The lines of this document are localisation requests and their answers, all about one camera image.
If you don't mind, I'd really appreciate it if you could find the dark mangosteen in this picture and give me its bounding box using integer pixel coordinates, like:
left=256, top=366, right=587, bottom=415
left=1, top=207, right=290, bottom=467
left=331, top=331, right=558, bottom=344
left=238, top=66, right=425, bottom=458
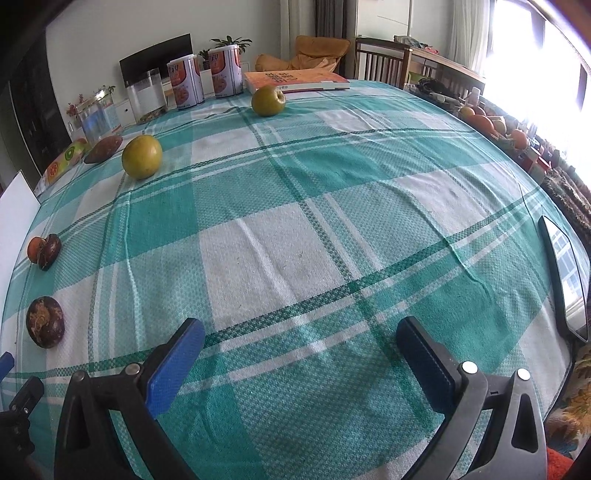
left=37, top=234, right=61, bottom=271
left=26, top=296, right=65, bottom=349

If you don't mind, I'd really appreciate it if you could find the small orange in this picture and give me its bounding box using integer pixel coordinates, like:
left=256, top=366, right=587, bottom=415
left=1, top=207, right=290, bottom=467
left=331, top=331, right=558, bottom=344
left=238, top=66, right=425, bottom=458
left=26, top=236, right=46, bottom=264

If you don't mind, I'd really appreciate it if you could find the green apple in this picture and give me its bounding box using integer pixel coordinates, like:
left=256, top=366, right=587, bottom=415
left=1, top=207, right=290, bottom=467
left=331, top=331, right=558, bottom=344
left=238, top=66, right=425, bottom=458
left=121, top=135, right=162, bottom=180
left=252, top=85, right=286, bottom=117

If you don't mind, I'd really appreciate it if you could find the orange fuzzy cloth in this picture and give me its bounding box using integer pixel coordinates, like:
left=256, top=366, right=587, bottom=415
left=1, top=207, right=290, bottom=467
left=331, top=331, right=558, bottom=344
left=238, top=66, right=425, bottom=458
left=546, top=448, right=574, bottom=480

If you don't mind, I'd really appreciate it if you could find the white cardboard box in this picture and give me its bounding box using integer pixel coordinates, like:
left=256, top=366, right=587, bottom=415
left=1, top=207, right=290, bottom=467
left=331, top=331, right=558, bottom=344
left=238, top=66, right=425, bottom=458
left=0, top=170, right=42, bottom=315

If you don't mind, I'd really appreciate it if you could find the black smartphone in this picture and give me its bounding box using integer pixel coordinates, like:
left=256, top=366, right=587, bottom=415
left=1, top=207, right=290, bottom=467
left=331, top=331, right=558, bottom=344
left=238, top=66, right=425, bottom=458
left=538, top=215, right=590, bottom=344

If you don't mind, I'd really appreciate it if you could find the fruit print pouch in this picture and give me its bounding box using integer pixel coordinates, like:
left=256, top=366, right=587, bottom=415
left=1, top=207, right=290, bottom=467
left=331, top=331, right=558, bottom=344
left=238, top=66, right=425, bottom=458
left=33, top=138, right=90, bottom=197

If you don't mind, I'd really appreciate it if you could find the dark bookshelf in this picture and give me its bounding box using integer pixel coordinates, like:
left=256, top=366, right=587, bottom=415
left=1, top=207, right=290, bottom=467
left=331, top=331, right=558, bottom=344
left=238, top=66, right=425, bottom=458
left=1, top=34, right=71, bottom=188

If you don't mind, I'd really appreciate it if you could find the far reddish sweet potato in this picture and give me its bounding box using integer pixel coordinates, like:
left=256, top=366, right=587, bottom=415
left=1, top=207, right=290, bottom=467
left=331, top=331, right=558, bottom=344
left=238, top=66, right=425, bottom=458
left=84, top=135, right=123, bottom=165

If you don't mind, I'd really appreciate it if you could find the red flower vase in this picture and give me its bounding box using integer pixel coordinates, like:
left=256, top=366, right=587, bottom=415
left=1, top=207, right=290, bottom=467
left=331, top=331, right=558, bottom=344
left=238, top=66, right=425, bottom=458
left=66, top=94, right=86, bottom=119

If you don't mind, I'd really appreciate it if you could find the clear jar gold lid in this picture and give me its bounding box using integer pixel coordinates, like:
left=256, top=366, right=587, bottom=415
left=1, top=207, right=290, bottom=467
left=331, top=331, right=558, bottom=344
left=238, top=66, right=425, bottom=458
left=76, top=87, right=122, bottom=145

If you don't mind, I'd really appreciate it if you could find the clear canister black lid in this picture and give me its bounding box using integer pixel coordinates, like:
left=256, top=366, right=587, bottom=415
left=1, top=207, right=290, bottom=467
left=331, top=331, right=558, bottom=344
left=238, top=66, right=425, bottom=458
left=126, top=69, right=167, bottom=124

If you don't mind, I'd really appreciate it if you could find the teal plaid tablecloth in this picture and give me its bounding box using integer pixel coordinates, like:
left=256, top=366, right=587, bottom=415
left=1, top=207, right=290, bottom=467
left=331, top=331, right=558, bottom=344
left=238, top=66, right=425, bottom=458
left=1, top=81, right=572, bottom=479

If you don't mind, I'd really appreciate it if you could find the tray of mixed fruit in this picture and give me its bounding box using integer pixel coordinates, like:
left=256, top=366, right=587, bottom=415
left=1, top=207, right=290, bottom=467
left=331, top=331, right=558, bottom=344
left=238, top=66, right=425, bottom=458
left=457, top=105, right=530, bottom=151

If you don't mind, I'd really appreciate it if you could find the left red white can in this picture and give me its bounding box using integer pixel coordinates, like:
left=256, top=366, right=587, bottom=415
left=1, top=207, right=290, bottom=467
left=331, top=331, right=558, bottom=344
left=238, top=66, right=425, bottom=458
left=166, top=54, right=205, bottom=110

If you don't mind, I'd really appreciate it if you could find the red white can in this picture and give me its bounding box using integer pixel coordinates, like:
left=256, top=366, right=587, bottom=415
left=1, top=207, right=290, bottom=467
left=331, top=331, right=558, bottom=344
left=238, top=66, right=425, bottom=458
left=208, top=44, right=243, bottom=98
left=166, top=54, right=205, bottom=110

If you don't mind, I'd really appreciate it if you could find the black television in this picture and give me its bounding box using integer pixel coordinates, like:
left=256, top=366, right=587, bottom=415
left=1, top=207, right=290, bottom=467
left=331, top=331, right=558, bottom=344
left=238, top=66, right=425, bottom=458
left=119, top=33, right=193, bottom=88

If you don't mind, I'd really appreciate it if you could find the right red white can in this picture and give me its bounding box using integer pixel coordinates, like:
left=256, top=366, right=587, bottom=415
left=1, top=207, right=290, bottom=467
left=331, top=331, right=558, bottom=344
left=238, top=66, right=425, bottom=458
left=208, top=44, right=243, bottom=98

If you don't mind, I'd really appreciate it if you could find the large potted plant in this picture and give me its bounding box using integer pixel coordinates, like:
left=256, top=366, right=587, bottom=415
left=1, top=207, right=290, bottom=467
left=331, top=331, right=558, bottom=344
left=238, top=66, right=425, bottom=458
left=211, top=35, right=252, bottom=53

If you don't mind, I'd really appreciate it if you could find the orange book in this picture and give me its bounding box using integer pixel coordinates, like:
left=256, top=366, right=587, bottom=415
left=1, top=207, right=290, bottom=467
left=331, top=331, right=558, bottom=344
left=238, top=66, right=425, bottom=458
left=245, top=69, right=349, bottom=94

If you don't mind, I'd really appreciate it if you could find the wooden chair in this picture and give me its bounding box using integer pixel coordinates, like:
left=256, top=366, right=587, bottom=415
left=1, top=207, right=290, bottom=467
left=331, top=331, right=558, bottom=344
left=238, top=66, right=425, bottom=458
left=353, top=37, right=413, bottom=89

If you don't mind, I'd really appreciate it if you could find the orange lounge chair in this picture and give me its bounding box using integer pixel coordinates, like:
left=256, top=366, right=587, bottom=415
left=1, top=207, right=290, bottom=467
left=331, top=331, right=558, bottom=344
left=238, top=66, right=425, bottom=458
left=256, top=35, right=351, bottom=72

